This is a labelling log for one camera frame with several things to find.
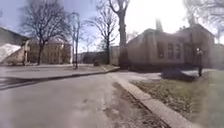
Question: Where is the large forked bare tree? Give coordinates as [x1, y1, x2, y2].
[107, 0, 132, 70]

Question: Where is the brown brick building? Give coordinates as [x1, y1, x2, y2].
[126, 23, 224, 72]

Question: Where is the yellow building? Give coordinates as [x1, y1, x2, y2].
[27, 39, 74, 66]

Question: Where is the grey stone kerb strip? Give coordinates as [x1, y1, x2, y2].
[107, 71, 196, 128]

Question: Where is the grey pavement across road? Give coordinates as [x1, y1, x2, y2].
[0, 63, 120, 83]

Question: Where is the grey asphalt road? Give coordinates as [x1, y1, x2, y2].
[0, 69, 168, 128]

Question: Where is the grass verge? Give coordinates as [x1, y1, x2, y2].
[130, 69, 224, 128]

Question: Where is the black bollard lamp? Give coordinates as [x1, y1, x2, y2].
[195, 47, 204, 78]

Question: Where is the building with dark roof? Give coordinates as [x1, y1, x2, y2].
[0, 26, 30, 67]

